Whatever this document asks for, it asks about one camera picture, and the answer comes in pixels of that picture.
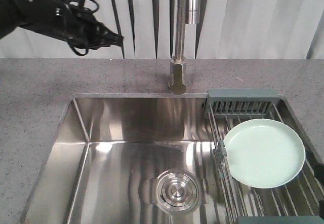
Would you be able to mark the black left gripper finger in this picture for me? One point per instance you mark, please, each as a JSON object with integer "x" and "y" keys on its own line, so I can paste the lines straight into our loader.
{"x": 110, "y": 38}

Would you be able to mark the pale green round plate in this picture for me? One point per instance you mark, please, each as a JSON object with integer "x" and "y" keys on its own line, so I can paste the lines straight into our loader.
{"x": 264, "y": 153}

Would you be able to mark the stainless steel sink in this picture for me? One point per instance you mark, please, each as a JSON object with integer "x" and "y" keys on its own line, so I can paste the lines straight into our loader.
{"x": 107, "y": 149}

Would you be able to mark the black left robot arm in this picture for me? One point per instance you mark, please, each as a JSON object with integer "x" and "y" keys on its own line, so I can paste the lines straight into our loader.
{"x": 34, "y": 15}

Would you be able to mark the metal roll-up drying rack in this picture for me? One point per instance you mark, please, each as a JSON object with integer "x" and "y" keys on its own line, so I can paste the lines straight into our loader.
{"x": 298, "y": 201}

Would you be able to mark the round steel sink drain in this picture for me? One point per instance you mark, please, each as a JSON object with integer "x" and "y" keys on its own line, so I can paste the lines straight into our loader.
{"x": 176, "y": 192}

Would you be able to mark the white pleated curtain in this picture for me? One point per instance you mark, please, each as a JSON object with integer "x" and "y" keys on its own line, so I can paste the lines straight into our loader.
{"x": 228, "y": 29}

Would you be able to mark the steel kitchen faucet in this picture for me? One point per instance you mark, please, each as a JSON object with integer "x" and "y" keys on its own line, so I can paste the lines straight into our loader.
{"x": 188, "y": 12}

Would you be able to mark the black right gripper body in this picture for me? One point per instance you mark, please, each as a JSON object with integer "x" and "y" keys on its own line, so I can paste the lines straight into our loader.
{"x": 319, "y": 170}

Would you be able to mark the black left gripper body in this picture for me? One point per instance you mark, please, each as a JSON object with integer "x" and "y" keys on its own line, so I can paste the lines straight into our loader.
{"x": 76, "y": 24}

